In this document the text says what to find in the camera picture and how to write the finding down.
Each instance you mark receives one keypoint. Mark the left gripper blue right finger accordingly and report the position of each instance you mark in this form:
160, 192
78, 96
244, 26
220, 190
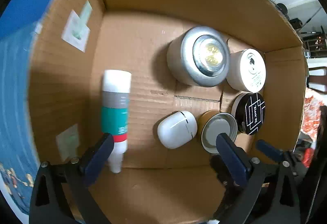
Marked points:
234, 158

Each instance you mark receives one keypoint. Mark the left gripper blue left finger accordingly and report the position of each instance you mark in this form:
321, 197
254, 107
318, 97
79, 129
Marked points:
96, 157

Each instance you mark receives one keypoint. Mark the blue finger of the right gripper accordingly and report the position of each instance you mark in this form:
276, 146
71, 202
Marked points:
269, 151

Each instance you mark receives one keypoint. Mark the black round tin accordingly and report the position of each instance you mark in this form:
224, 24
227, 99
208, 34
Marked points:
249, 111

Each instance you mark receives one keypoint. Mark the white earbuds case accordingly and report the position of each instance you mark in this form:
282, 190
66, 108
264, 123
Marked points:
177, 129

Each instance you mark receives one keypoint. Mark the white green tube bottle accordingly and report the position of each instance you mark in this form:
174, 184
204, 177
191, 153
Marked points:
115, 96

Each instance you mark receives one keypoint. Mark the white cream jar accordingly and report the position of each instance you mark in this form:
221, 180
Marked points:
247, 71

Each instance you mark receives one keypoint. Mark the silver puck light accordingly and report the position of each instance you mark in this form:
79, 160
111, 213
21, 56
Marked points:
199, 57

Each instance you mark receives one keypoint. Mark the orange floral towel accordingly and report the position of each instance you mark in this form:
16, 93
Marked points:
311, 116

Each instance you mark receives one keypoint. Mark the brown wooden chair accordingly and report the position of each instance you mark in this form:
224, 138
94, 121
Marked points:
317, 79

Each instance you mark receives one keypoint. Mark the open cardboard box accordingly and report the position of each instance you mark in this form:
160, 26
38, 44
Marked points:
80, 39

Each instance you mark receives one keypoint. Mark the blue foam pad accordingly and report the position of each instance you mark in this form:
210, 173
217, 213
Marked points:
20, 13

